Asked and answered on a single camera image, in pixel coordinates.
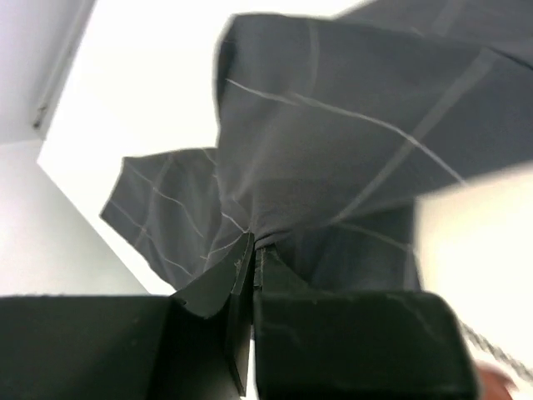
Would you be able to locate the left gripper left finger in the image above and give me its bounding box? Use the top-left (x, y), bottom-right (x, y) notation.
top-left (1, 234), bottom-right (254, 399)

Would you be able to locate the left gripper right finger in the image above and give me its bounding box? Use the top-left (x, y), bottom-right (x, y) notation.
top-left (253, 248), bottom-right (477, 400)

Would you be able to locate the dark plaid pillowcase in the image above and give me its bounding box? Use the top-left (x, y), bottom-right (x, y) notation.
top-left (101, 1), bottom-right (532, 291)

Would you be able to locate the cream pillow with bear print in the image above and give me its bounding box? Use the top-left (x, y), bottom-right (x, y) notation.
top-left (476, 362), bottom-right (516, 400)

